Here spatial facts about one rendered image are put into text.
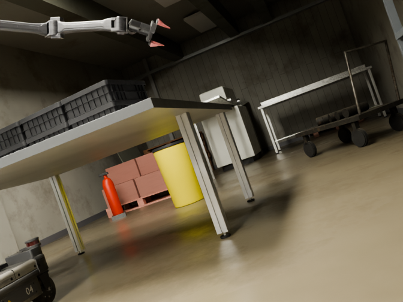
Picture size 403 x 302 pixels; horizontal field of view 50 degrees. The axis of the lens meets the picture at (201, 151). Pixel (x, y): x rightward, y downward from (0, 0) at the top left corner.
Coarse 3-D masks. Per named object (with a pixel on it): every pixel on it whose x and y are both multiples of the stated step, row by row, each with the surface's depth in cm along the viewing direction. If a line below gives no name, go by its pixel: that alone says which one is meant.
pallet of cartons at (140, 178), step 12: (144, 156) 636; (108, 168) 650; (120, 168) 645; (132, 168) 640; (144, 168) 638; (156, 168) 633; (120, 180) 647; (132, 180) 604; (144, 180) 600; (156, 180) 597; (120, 192) 609; (132, 192) 605; (144, 192) 601; (156, 192) 597; (108, 204) 614; (144, 204) 602; (108, 216) 614
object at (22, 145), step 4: (16, 144) 234; (20, 144) 233; (24, 144) 232; (28, 144) 235; (8, 148) 236; (12, 148) 235; (16, 148) 234; (20, 148) 235; (24, 148) 234; (0, 152) 239; (4, 152) 238; (8, 152) 238; (12, 152) 237; (0, 156) 241
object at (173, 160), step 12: (168, 144) 423; (180, 144) 426; (156, 156) 432; (168, 156) 424; (180, 156) 425; (168, 168) 426; (180, 168) 424; (192, 168) 430; (168, 180) 430; (180, 180) 425; (192, 180) 428; (180, 192) 426; (192, 192) 426; (180, 204) 429
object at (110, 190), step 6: (102, 174) 554; (108, 180) 553; (108, 186) 551; (114, 186) 557; (108, 192) 551; (114, 192) 553; (108, 198) 553; (114, 198) 552; (114, 204) 551; (120, 204) 556; (114, 210) 551; (120, 210) 553; (114, 216) 547; (120, 216) 548
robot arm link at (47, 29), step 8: (0, 24) 223; (8, 24) 225; (16, 24) 227; (24, 24) 229; (32, 24) 232; (40, 24) 234; (48, 24) 238; (56, 24) 231; (32, 32) 234; (40, 32) 234; (48, 32) 240; (56, 32) 232
